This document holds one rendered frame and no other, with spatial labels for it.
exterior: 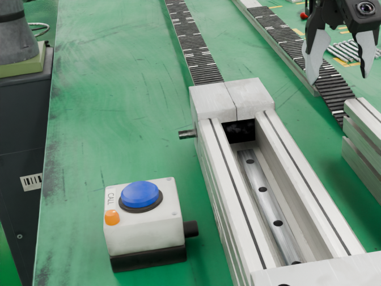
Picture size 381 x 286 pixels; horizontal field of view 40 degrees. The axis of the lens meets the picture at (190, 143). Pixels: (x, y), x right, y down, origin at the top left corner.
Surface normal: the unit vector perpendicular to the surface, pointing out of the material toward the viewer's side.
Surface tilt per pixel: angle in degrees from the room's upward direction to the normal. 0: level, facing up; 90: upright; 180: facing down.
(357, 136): 90
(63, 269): 0
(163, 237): 90
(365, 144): 90
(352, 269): 0
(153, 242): 90
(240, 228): 0
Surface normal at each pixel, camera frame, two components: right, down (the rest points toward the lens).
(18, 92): 0.20, 0.45
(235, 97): -0.09, -0.88
